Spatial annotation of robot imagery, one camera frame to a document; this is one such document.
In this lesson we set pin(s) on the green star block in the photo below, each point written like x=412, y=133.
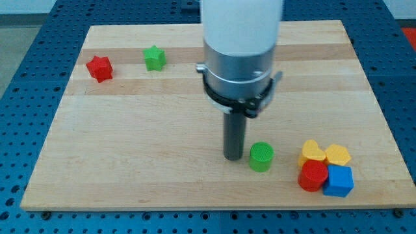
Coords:
x=154, y=58

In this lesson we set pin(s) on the blue cube block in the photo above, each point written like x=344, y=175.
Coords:
x=340, y=181

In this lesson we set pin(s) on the yellow heart block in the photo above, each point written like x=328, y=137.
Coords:
x=310, y=151

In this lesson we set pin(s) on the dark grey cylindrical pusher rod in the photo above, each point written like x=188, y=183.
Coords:
x=234, y=128

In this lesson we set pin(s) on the red cylinder block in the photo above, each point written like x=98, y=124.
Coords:
x=312, y=175

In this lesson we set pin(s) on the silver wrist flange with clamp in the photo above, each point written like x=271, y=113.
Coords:
x=239, y=84

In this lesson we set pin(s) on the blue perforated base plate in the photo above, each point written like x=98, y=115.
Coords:
x=31, y=99

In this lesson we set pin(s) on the yellow hexagon block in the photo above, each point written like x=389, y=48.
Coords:
x=337, y=155

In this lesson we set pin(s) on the green cylinder block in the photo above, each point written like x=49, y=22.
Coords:
x=261, y=156

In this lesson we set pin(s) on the red star block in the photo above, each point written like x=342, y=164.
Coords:
x=100, y=68

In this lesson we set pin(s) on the wooden board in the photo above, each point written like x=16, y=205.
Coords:
x=151, y=141

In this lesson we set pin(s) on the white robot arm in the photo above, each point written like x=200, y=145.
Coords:
x=239, y=41

